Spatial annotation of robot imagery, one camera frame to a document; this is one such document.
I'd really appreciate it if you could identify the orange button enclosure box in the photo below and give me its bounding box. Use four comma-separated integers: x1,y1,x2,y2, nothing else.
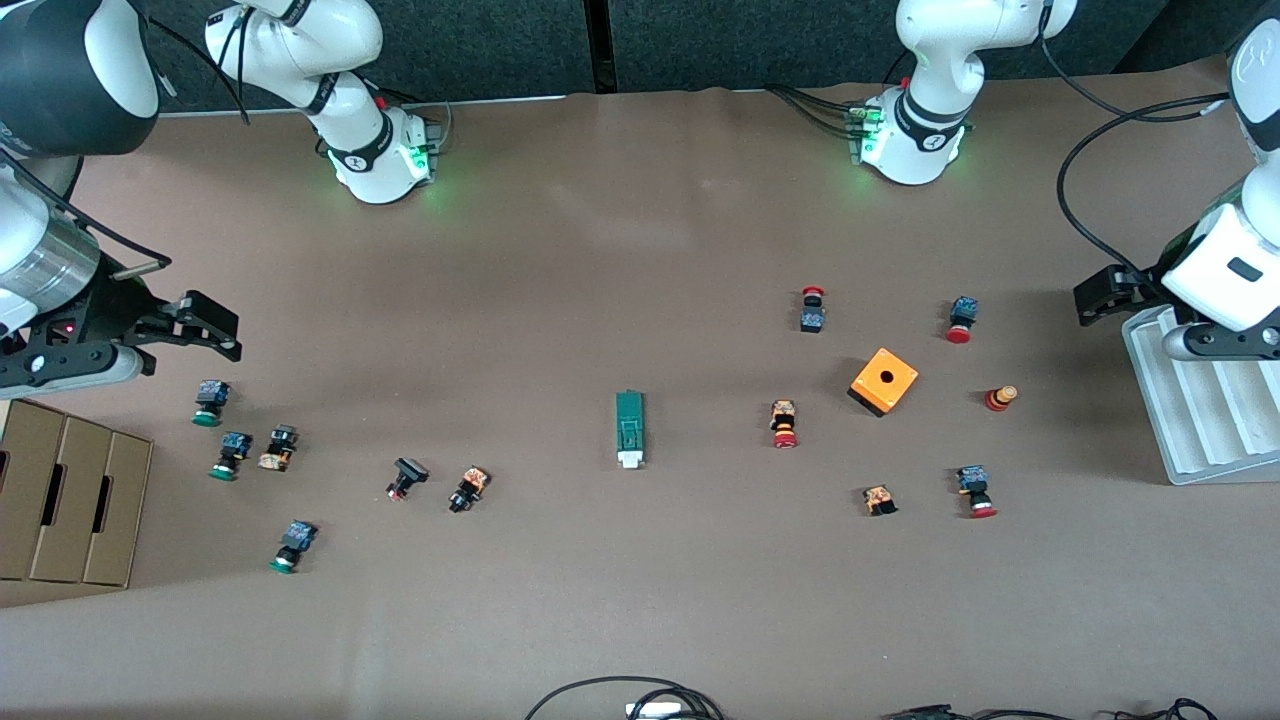
847,347,920,419

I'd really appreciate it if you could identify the brown cardboard divider box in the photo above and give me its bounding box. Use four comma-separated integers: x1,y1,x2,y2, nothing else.
0,398,155,589

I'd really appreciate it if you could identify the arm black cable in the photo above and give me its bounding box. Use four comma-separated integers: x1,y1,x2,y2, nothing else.
0,15,253,271
1038,0,1233,293

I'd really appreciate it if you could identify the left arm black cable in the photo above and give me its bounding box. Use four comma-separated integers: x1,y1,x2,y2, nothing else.
1038,0,1233,293

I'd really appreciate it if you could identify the black cable loop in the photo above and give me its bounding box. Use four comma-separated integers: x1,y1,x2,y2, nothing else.
523,676,726,720

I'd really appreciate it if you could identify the black square button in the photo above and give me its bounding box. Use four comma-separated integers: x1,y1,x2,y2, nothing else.
386,457,431,502

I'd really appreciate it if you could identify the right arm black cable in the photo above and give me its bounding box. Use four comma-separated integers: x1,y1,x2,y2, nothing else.
0,15,253,271

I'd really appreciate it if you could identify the white ribbed plastic tray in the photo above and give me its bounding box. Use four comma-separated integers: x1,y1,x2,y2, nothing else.
1121,303,1280,487

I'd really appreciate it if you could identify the green push button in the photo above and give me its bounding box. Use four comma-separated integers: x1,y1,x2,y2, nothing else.
192,379,232,428
269,520,319,575
208,431,253,482

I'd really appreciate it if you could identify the black vertical frame post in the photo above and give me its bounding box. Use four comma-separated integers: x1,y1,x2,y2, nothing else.
585,0,617,95

